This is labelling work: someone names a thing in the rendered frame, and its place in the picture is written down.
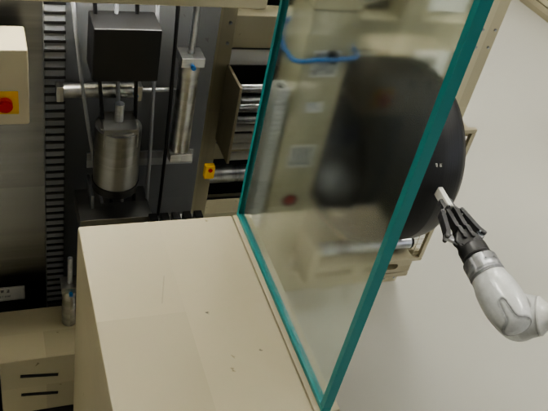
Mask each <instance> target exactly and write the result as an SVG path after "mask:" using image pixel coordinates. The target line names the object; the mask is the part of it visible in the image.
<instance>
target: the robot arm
mask: <svg viewBox="0 0 548 411"><path fill-rule="evenodd" d="M434 195H435V197H436V199H437V201H438V205H439V207H440V212H439V213H438V215H437V217H438V220H439V223H440V228H441V231H442V234H443V240H442V242H444V243H446V242H447V241H449V242H451V243H453V245H454V246H455V247H456V248H457V251H458V255H459V257H460V259H461V260H462V262H463V270H464V272H465V273H466V275H467V277H468V278H469V280H470V283H471V284H472V286H473V288H474V291H475V296H476V298H477V300H478V303H479V305H480V307H481V309H482V311H483V313H484V314H485V316H486V317H487V319H488V320H489V321H490V323H491V324H492V325H493V326H494V327H495V329H496V330H497V331H498V332H499V333H500V334H501V335H502V336H504V337H505V338H508V339H510V340H511V341H515V342H525V341H528V340H530V339H532V338H537V337H542V336H544V334H545V333H546V332H547V331H548V302H546V301H545V300H544V299H543V298H542V297H541V296H535V295H531V294H525V293H524V292H523V291H522V289H521V288H520V286H519V284H518V283H517V282H516V281H515V279H514V278H513V276H512V275H510V274H509V273H508V272H507V271H506V269H505V268H504V266H503V265H502V263H501V261H500V260H499V258H498V257H497V255H496V253H495V252H493V251H492V250H490V249H489V247H488V246H487V244H486V242H485V241H484V240H483V238H484V236H485V235H486V233H487V231H486V230H484V229H483V228H482V227H481V226H480V225H479V224H478V223H477V222H476V221H475V220H474V219H473V218H472V217H471V216H470V214H469V213H468V212H467V211H466V210H465V209H464V208H463V207H461V208H458V207H457V206H455V205H454V203H453V201H452V199H451V198H449V197H448V195H447V193H446V192H445V190H444V189H443V187H439V188H437V190H436V192H435V194H434ZM462 213H463V214H462ZM451 230H452V233H451Z"/></svg>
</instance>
